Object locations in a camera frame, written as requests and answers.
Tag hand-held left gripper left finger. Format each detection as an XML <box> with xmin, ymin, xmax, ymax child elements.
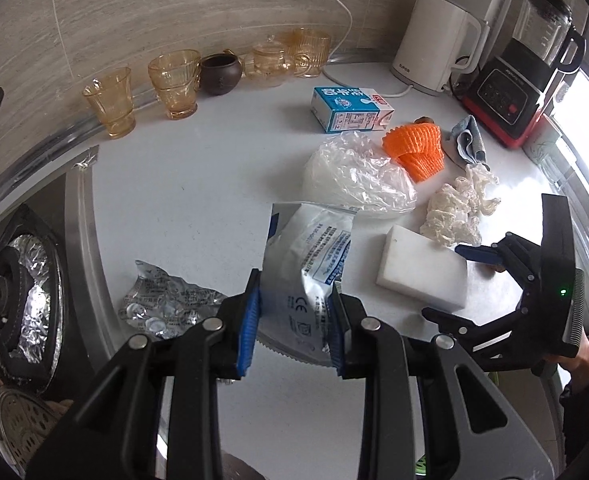
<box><xmin>27</xmin><ymin>269</ymin><xmax>264</xmax><ymax>480</ymax></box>

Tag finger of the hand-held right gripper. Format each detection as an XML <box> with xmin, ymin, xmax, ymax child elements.
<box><xmin>454</xmin><ymin>231</ymin><xmax>545</xmax><ymax>311</ymax></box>
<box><xmin>421</xmin><ymin>305</ymin><xmax>543</xmax><ymax>361</ymax></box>

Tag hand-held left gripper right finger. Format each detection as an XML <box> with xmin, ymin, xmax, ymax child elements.
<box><xmin>327</xmin><ymin>282</ymin><xmax>561</xmax><ymax>480</ymax></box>

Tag white disposable gloves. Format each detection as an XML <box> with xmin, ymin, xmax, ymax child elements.
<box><xmin>419</xmin><ymin>164</ymin><xmax>502</xmax><ymax>247</ymax></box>

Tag white foam block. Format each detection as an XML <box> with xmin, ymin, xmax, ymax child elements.
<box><xmin>375</xmin><ymin>225</ymin><xmax>469</xmax><ymax>306</ymax></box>

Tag white and blue mask package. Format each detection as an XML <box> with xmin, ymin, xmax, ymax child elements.
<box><xmin>257</xmin><ymin>202</ymin><xmax>357</xmax><ymax>366</ymax></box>

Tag silver blister pack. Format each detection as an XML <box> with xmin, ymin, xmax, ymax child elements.
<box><xmin>118</xmin><ymin>260</ymin><xmax>230</xmax><ymax>342</ymax></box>

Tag orange foam fruit net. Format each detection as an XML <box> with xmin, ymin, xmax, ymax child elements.
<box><xmin>381</xmin><ymin>122</ymin><xmax>445</xmax><ymax>181</ymax></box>

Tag translucent plastic bag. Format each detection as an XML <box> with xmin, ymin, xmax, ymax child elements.
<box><xmin>301</xmin><ymin>131</ymin><xmax>417</xmax><ymax>217</ymax></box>

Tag blue and white milk carton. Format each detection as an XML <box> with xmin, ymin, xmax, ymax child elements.
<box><xmin>309</xmin><ymin>86</ymin><xmax>394</xmax><ymax>133</ymax></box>

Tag person's right forearm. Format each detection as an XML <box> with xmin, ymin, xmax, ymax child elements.
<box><xmin>549</xmin><ymin>342</ymin><xmax>589</xmax><ymax>466</ymax></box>

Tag blue dish cloth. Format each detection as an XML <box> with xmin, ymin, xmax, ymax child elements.
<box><xmin>449</xmin><ymin>115</ymin><xmax>490</xmax><ymax>166</ymax></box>

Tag green patterned cup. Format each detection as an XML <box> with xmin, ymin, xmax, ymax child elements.
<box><xmin>523</xmin><ymin>120</ymin><xmax>562</xmax><ymax>166</ymax></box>

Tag red and black blender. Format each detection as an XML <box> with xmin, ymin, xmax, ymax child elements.
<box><xmin>461</xmin><ymin>0</ymin><xmax>587</xmax><ymax>148</ymax></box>

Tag stainless steel cooktop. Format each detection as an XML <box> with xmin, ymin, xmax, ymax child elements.
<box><xmin>0</xmin><ymin>145</ymin><xmax>255</xmax><ymax>480</ymax></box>

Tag white electric kettle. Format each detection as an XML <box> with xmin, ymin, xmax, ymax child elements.
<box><xmin>391</xmin><ymin>0</ymin><xmax>490</xmax><ymax>97</ymax></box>

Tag stove burner with foil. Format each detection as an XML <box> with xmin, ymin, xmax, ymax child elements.
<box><xmin>0</xmin><ymin>205</ymin><xmax>68</xmax><ymax>396</ymax></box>

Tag perforated metal lid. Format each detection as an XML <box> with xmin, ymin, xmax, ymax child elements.
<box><xmin>0</xmin><ymin>385</ymin><xmax>72</xmax><ymax>476</ymax></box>

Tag amber glass cup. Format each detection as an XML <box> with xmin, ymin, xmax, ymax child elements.
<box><xmin>148</xmin><ymin>50</ymin><xmax>202</xmax><ymax>121</ymax></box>
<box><xmin>83</xmin><ymin>67</ymin><xmax>136</xmax><ymax>138</ymax></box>

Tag dark brown ceramic cup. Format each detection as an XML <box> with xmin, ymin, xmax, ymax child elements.
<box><xmin>200</xmin><ymin>50</ymin><xmax>245</xmax><ymax>95</ymax></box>

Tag amber glass teapot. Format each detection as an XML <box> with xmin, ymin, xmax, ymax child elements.
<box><xmin>244</xmin><ymin>35</ymin><xmax>295</xmax><ymax>86</ymax></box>

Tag amber ribbed glass mug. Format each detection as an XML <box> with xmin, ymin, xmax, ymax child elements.
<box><xmin>289</xmin><ymin>28</ymin><xmax>332</xmax><ymax>78</ymax></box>

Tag white power cable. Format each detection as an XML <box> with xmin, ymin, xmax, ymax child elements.
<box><xmin>314</xmin><ymin>0</ymin><xmax>417</xmax><ymax>98</ymax></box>

